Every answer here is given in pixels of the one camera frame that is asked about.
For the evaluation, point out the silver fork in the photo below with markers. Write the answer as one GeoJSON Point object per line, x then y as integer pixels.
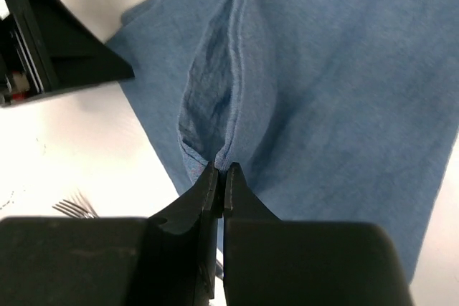
{"type": "Point", "coordinates": [76, 206]}

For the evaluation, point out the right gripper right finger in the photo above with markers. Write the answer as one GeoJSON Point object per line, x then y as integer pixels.
{"type": "Point", "coordinates": [268, 261]}

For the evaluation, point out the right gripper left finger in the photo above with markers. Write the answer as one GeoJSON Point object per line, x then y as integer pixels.
{"type": "Point", "coordinates": [177, 259]}

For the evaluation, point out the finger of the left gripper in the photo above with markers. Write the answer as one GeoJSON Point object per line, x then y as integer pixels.
{"type": "Point", "coordinates": [47, 51]}

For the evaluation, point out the blue cloth napkin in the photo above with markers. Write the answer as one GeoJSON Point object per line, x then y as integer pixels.
{"type": "Point", "coordinates": [337, 110]}

